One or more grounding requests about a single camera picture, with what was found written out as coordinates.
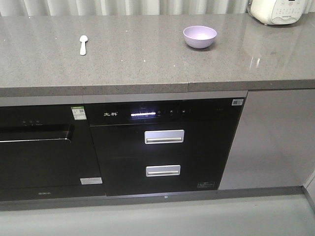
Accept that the lilac plastic bowl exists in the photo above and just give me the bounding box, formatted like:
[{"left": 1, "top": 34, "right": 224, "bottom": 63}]
[{"left": 183, "top": 26, "right": 217, "bottom": 49}]

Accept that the pale green plastic spoon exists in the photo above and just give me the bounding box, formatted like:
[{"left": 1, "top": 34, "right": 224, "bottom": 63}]
[{"left": 79, "top": 35, "right": 88, "bottom": 56}]

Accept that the black drawer sterilizer cabinet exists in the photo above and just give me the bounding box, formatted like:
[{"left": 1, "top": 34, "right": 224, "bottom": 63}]
[{"left": 85, "top": 98, "right": 244, "bottom": 196}]

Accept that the black built-in dishwasher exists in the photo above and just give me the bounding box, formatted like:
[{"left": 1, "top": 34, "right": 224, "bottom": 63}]
[{"left": 0, "top": 104, "right": 105, "bottom": 201}]

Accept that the white rice cooker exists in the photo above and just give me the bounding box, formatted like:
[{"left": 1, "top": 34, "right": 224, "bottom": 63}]
[{"left": 247, "top": 0, "right": 307, "bottom": 25}]

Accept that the white pleated curtain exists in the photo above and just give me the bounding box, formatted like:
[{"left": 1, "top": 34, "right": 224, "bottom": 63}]
[{"left": 0, "top": 0, "right": 248, "bottom": 17}]

